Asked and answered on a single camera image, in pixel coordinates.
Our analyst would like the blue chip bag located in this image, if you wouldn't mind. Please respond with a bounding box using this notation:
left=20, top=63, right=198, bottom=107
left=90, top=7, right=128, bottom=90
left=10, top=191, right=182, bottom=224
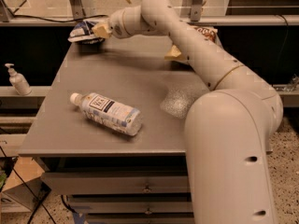
left=68, top=20, right=104, bottom=44

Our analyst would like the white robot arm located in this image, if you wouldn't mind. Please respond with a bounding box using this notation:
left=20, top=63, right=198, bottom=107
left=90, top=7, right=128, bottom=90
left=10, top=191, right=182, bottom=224
left=93, top=0, right=283, bottom=224

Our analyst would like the brown and yellow chip bag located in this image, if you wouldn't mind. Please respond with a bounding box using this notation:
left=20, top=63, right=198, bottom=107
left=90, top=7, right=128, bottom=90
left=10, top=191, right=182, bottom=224
left=164, top=25, right=218, bottom=64

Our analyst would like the clear plastic tea bottle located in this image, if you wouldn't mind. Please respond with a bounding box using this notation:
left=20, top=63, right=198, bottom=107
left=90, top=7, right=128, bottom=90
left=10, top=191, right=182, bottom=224
left=70, top=92, right=142, bottom=136

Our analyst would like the white pump dispenser bottle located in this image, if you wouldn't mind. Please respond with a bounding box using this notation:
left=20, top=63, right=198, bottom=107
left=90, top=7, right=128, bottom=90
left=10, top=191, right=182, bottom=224
left=5, top=63, right=32, bottom=96

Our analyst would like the grey drawer cabinet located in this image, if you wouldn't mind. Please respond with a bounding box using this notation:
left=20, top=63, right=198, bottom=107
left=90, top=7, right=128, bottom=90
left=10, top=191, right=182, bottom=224
left=21, top=35, right=208, bottom=224

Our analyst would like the cardboard box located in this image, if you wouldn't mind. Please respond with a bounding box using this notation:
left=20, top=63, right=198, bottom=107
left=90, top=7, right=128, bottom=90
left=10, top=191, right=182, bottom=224
left=1, top=157, right=44, bottom=213

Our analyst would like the black cable on shelf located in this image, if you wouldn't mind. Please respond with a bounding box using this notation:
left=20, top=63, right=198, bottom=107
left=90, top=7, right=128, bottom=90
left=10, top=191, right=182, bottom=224
left=12, top=14, right=108, bottom=24

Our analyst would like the grey metal bracket left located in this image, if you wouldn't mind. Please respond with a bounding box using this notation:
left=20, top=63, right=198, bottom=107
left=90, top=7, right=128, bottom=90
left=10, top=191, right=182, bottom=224
left=69, top=0, right=95, bottom=20

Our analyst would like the black cable on floor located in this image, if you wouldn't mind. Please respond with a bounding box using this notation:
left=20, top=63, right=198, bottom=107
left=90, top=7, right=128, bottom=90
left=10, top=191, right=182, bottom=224
left=0, top=145, right=57, bottom=224

